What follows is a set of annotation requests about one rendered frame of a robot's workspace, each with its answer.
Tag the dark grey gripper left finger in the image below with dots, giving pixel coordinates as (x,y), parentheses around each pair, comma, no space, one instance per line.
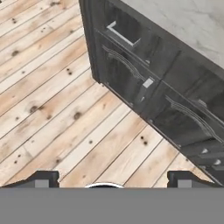
(46,176)

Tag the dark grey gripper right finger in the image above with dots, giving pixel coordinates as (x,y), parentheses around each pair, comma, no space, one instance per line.
(180,176)

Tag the dark wood drawer front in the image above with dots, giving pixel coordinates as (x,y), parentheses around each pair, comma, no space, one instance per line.
(145,38)
(189,78)

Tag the dark wood counter cabinet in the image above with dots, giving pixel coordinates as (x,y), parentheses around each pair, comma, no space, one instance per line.
(87,35)

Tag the dark wood cupboard door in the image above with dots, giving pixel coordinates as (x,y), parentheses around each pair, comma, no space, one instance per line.
(178,122)
(116,73)

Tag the white round object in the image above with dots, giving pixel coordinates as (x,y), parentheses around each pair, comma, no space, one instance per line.
(103,185)

